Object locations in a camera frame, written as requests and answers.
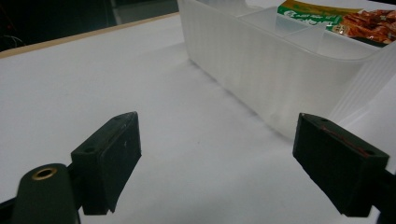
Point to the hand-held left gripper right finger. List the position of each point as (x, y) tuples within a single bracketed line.
[(336, 161)]

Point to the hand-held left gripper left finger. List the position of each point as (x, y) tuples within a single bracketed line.
[(109, 161)]

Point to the translucent white plastic divided bin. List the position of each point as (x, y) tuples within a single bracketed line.
[(280, 71)]

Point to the green snack packet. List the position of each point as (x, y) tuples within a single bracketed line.
[(345, 20)]

